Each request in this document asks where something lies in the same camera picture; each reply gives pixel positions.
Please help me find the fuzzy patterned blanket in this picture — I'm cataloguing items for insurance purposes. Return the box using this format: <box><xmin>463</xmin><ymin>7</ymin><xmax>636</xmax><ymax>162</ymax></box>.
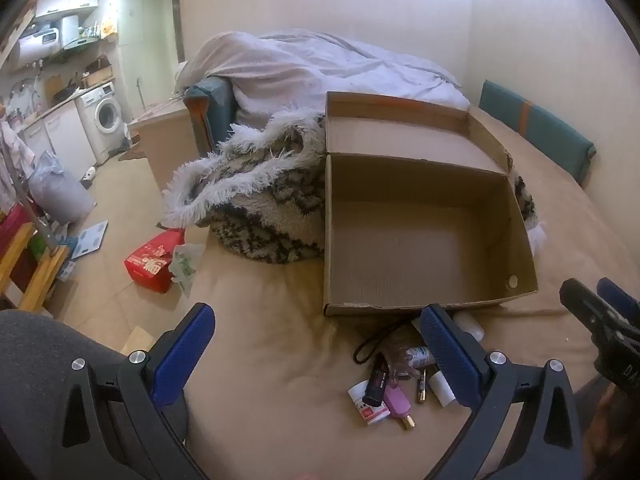
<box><xmin>162</xmin><ymin>110</ymin><xmax>548</xmax><ymax>266</ymax></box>

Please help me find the white plastic case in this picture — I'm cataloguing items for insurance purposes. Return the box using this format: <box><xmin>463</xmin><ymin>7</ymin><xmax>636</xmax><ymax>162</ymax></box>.
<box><xmin>452</xmin><ymin>312</ymin><xmax>486</xmax><ymax>343</ymax></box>

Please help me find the teal cushion orange stripe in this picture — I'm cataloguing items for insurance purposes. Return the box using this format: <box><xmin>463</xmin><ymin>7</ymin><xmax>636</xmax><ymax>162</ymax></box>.
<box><xmin>478</xmin><ymin>80</ymin><xmax>597</xmax><ymax>188</ymax></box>
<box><xmin>184</xmin><ymin>77</ymin><xmax>236</xmax><ymax>156</ymax></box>

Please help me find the wooden bedside cabinet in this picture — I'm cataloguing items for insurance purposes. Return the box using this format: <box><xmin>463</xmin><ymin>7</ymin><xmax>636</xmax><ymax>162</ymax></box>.
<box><xmin>129</xmin><ymin>100</ymin><xmax>201</xmax><ymax>181</ymax></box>

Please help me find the red printed box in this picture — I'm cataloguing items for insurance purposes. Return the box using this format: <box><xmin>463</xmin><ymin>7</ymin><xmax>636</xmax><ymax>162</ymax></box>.
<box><xmin>124</xmin><ymin>229</ymin><xmax>186</xmax><ymax>295</ymax></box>

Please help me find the white charger plug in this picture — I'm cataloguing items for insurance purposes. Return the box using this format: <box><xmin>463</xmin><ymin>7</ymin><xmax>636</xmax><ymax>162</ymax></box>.
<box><xmin>429</xmin><ymin>371</ymin><xmax>457</xmax><ymax>407</ymax></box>

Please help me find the white kitchen base cabinet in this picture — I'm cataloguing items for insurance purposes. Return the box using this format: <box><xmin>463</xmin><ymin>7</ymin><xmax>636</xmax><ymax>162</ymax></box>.
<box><xmin>20</xmin><ymin>105</ymin><xmax>96</xmax><ymax>181</ymax></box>

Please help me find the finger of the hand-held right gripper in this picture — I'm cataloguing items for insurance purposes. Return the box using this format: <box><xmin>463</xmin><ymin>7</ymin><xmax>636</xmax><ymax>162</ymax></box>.
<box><xmin>597</xmin><ymin>277</ymin><xmax>640</xmax><ymax>321</ymax></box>
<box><xmin>560</xmin><ymin>278</ymin><xmax>626</xmax><ymax>342</ymax></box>

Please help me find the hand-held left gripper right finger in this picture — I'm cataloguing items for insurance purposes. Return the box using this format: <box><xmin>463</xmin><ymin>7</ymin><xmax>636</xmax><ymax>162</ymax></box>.
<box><xmin>419</xmin><ymin>304</ymin><xmax>586</xmax><ymax>480</ymax></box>

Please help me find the black tube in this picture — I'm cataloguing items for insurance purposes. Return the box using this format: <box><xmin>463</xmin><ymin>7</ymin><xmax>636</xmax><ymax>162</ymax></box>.
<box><xmin>361</xmin><ymin>353</ymin><xmax>390</xmax><ymax>407</ymax></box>

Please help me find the bathroom scale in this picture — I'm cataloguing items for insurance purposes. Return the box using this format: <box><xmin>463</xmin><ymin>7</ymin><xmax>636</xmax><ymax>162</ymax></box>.
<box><xmin>70</xmin><ymin>220</ymin><xmax>108</xmax><ymax>261</ymax></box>

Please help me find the white washing machine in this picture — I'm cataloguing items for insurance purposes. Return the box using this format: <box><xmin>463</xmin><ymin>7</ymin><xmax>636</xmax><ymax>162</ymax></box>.
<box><xmin>75</xmin><ymin>86</ymin><xmax>126</xmax><ymax>166</ymax></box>

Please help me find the cardboard piece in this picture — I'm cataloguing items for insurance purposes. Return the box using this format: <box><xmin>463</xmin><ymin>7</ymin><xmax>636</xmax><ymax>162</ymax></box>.
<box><xmin>121</xmin><ymin>326</ymin><xmax>156</xmax><ymax>356</ymax></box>

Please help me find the white water heater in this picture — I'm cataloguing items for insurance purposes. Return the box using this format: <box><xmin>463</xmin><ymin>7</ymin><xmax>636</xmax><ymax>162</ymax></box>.
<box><xmin>10</xmin><ymin>30</ymin><xmax>63</xmax><ymax>68</ymax></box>

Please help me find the grey plastic bag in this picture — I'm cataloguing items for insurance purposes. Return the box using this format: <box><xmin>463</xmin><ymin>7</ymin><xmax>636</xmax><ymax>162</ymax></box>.
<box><xmin>27</xmin><ymin>150</ymin><xmax>96</xmax><ymax>223</ymax></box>

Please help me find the white wall cabinet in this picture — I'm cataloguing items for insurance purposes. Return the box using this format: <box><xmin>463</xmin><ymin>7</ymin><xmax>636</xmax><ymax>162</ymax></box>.
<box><xmin>35</xmin><ymin>0</ymin><xmax>101</xmax><ymax>18</ymax></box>

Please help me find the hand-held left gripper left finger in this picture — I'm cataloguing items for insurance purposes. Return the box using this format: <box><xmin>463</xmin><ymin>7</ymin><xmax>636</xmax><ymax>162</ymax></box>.
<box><xmin>60</xmin><ymin>302</ymin><xmax>217</xmax><ymax>480</ymax></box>

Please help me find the white duvet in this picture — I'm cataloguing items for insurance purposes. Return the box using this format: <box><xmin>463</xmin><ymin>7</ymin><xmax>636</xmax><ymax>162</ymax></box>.
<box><xmin>175</xmin><ymin>30</ymin><xmax>471</xmax><ymax>126</ymax></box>

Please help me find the white bottle blue label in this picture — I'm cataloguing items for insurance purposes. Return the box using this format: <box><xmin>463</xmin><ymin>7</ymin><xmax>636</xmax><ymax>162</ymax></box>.
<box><xmin>407</xmin><ymin>345</ymin><xmax>436</xmax><ymax>368</ymax></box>

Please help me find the small white red-label box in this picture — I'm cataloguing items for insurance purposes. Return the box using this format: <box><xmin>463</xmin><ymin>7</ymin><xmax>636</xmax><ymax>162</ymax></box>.
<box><xmin>348</xmin><ymin>380</ymin><xmax>391</xmax><ymax>427</ymax></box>

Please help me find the clear plastic bag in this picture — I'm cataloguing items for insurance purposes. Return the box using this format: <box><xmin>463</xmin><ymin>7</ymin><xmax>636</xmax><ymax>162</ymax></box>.
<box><xmin>170</xmin><ymin>242</ymin><xmax>206</xmax><ymax>296</ymax></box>

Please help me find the person's grey trouser leg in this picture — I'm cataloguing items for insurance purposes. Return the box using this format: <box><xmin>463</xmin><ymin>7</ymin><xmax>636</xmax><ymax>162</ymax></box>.
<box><xmin>0</xmin><ymin>310</ymin><xmax>191</xmax><ymax>480</ymax></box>

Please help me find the yellow wooden rack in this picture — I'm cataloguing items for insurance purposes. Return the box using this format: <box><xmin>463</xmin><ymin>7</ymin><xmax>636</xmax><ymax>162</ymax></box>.
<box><xmin>0</xmin><ymin>222</ymin><xmax>71</xmax><ymax>313</ymax></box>

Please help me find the brown cardboard box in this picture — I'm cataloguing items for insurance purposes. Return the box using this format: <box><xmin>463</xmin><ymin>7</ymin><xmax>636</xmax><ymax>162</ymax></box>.
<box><xmin>322</xmin><ymin>91</ymin><xmax>540</xmax><ymax>317</ymax></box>

